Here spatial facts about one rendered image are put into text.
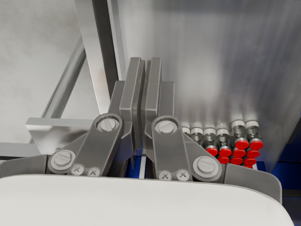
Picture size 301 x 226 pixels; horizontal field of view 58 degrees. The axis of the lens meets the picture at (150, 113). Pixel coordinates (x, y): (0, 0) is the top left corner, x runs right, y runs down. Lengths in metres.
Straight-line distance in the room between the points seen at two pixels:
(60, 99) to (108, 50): 0.47
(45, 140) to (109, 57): 0.27
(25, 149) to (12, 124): 1.49
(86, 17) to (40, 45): 1.21
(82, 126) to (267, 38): 0.34
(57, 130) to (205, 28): 0.33
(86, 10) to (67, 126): 0.24
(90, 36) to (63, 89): 0.48
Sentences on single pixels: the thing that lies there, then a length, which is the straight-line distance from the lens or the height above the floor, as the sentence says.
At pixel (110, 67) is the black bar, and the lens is 0.38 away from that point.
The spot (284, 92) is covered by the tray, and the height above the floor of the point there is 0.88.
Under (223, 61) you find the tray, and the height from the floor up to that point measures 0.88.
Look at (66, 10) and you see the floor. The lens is 1.42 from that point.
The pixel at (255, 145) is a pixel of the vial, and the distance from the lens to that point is 0.46.
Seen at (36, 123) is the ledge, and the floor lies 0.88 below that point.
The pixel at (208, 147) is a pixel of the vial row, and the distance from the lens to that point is 0.46.
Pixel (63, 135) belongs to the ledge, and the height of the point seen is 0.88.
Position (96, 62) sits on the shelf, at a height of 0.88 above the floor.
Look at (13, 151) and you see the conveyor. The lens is 0.68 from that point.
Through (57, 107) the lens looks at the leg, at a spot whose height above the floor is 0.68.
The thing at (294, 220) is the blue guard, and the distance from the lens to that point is 0.45.
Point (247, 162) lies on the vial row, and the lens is 0.50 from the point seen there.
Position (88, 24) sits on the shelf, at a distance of 0.38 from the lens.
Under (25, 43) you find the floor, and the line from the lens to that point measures 1.61.
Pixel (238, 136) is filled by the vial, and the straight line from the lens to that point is 0.46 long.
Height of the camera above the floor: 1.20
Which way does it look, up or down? 44 degrees down
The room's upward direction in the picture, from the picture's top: 174 degrees counter-clockwise
